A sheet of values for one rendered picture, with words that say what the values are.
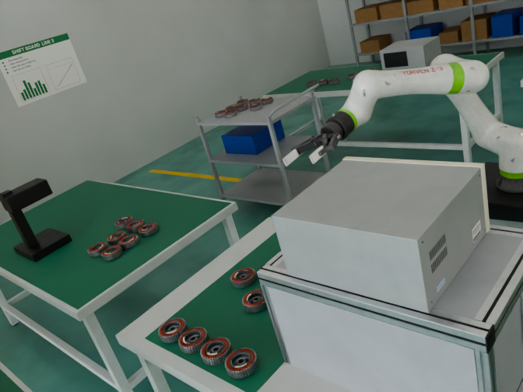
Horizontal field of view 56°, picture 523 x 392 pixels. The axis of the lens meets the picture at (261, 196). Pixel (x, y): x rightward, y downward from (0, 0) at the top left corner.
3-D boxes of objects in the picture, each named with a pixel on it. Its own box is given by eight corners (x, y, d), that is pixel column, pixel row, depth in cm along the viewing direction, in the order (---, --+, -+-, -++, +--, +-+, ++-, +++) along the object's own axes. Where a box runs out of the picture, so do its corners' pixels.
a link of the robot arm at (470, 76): (471, 88, 194) (476, 56, 189) (493, 95, 183) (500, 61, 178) (430, 91, 189) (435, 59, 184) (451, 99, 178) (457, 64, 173)
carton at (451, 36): (450, 37, 775) (448, 26, 769) (468, 35, 756) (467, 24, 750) (440, 44, 750) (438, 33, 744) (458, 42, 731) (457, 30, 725)
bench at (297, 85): (323, 128, 621) (310, 70, 591) (508, 129, 470) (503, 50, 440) (279, 158, 566) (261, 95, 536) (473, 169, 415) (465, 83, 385)
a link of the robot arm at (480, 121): (496, 128, 226) (440, 44, 201) (521, 139, 212) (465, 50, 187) (475, 148, 228) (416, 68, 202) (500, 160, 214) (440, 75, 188)
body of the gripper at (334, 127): (347, 138, 175) (331, 151, 170) (330, 140, 181) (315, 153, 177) (338, 119, 172) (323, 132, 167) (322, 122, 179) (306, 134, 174)
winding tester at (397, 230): (357, 211, 167) (345, 155, 159) (490, 229, 138) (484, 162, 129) (287, 274, 144) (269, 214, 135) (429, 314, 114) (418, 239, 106)
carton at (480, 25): (472, 34, 751) (470, 15, 740) (496, 31, 727) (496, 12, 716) (461, 41, 727) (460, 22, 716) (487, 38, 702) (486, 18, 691)
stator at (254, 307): (275, 295, 199) (272, 288, 197) (265, 313, 190) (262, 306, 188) (250, 295, 204) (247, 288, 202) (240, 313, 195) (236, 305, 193)
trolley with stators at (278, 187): (262, 183, 511) (235, 89, 471) (343, 192, 441) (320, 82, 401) (222, 211, 474) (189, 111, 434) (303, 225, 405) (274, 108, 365)
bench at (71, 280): (120, 252, 451) (88, 179, 421) (267, 301, 324) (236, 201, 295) (5, 327, 384) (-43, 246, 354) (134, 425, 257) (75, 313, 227)
